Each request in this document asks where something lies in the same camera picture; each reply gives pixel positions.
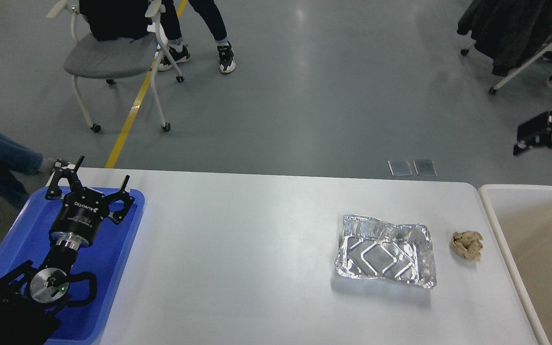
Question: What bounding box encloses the black bag on chair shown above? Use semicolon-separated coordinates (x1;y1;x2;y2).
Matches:
79;0;150;41

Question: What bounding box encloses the metal floor plate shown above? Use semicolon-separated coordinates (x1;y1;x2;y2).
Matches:
388;160;413;177
413;160;437;176

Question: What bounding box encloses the person in dark sneakers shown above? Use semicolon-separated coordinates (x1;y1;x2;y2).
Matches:
157;0;236;75

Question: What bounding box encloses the beige plastic bin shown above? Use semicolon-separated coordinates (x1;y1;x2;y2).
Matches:
478;185;552;345

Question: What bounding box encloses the blue plastic tray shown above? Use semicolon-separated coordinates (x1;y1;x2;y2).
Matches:
0;187;145;345

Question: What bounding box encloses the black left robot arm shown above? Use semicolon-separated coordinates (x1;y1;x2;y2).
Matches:
0;156;135;345

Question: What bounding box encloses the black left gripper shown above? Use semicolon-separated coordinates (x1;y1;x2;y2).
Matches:
45;155;135;248

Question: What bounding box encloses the seated person in jeans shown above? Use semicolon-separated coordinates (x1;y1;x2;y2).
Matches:
0;133;71;210

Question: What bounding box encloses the crumpled aluminium foil tray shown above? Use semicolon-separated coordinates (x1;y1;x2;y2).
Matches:
334;214;437;289

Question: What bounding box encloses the dark grey hanging jacket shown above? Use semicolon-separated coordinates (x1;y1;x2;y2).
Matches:
457;0;552;77

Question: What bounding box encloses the left metal floor plate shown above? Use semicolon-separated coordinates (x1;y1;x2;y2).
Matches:
388;160;413;177

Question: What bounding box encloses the right metal floor plate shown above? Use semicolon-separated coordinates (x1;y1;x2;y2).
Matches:
413;160;437;176

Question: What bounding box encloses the crumpled brown paper ball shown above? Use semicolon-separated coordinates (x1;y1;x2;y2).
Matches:
451;231;483;262

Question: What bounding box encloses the grey white rolling chair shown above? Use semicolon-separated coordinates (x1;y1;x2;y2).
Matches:
47;0;177;133

